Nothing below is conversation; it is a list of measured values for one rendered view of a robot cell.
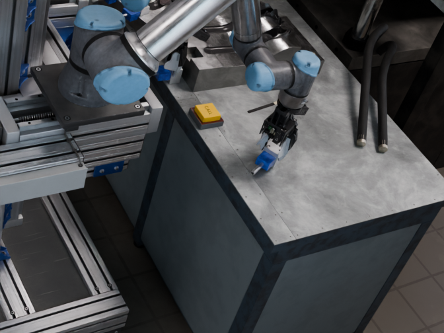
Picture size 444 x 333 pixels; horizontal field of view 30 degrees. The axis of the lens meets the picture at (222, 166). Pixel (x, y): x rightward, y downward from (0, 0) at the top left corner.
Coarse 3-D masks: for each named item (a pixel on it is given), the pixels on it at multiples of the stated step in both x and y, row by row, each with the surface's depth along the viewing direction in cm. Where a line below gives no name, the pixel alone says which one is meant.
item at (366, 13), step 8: (368, 0) 292; (376, 0) 290; (368, 8) 293; (376, 8) 293; (360, 16) 297; (368, 16) 295; (376, 16) 297; (360, 24) 298; (368, 24) 297; (352, 32) 302; (360, 32) 300; (368, 32) 301; (344, 40) 305; (352, 40) 301; (360, 40) 301; (352, 48) 303; (360, 48) 303
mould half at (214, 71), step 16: (224, 16) 278; (272, 48) 267; (288, 48) 266; (304, 48) 282; (192, 64) 256; (208, 64) 256; (224, 64) 259; (240, 64) 262; (320, 64) 281; (192, 80) 258; (208, 80) 259; (224, 80) 262; (240, 80) 266
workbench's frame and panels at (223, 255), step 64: (192, 128) 249; (128, 192) 310; (192, 192) 267; (192, 256) 274; (256, 256) 240; (320, 256) 244; (384, 256) 266; (192, 320) 283; (256, 320) 254; (320, 320) 279
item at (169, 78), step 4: (160, 68) 257; (160, 72) 255; (164, 72) 256; (168, 72) 256; (172, 72) 256; (180, 72) 258; (156, 76) 257; (160, 76) 255; (164, 76) 256; (168, 76) 257; (176, 76) 258; (180, 76) 259; (160, 80) 257; (164, 80) 257; (168, 80) 259; (172, 80) 258; (176, 80) 259
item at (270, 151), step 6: (270, 144) 242; (264, 150) 241; (270, 150) 240; (276, 150) 241; (258, 156) 239; (264, 156) 239; (270, 156) 240; (276, 156) 240; (258, 162) 239; (264, 162) 238; (270, 162) 238; (276, 162) 242; (258, 168) 236; (264, 168) 239; (252, 174) 235
